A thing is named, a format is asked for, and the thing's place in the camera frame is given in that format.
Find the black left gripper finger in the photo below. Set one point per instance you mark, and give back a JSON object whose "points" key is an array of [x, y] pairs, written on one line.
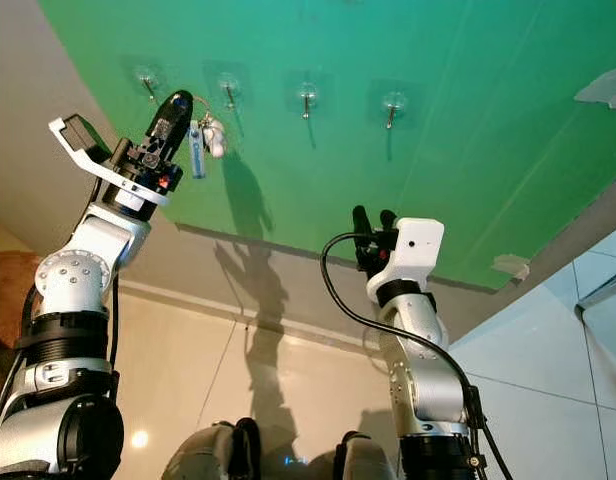
{"points": [[182, 126], [163, 123]]}

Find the keys with white charm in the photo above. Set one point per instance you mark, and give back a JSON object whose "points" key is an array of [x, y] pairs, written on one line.
{"points": [[198, 150]]}

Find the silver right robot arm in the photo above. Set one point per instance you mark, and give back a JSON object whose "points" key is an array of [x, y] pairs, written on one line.
{"points": [[428, 380]]}

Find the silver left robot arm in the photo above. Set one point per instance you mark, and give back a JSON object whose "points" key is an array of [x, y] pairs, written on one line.
{"points": [[73, 280]]}

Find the clear adhesive metal hook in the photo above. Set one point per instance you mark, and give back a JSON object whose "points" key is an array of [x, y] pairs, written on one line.
{"points": [[394, 102], [308, 97], [228, 85], [146, 77]]}

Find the white tape piece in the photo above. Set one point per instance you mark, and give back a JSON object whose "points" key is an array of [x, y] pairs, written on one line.
{"points": [[512, 266]]}

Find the brown wooden furniture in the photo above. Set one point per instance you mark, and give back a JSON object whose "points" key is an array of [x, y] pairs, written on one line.
{"points": [[8, 290]]}

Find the clear plastic sheet piece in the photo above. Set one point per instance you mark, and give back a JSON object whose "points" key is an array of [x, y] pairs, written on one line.
{"points": [[608, 90]]}

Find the grey black robot lower body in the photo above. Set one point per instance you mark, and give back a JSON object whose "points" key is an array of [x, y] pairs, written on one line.
{"points": [[208, 455]]}

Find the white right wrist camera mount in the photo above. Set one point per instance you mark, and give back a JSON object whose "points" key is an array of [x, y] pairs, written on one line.
{"points": [[418, 255]]}

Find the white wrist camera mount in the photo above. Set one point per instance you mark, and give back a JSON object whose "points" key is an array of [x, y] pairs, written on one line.
{"points": [[83, 135], [418, 255]]}

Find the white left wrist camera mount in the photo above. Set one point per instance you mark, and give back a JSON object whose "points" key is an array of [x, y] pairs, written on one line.
{"points": [[83, 135]]}

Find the green wall board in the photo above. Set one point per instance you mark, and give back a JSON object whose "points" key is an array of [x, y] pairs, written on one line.
{"points": [[448, 170]]}

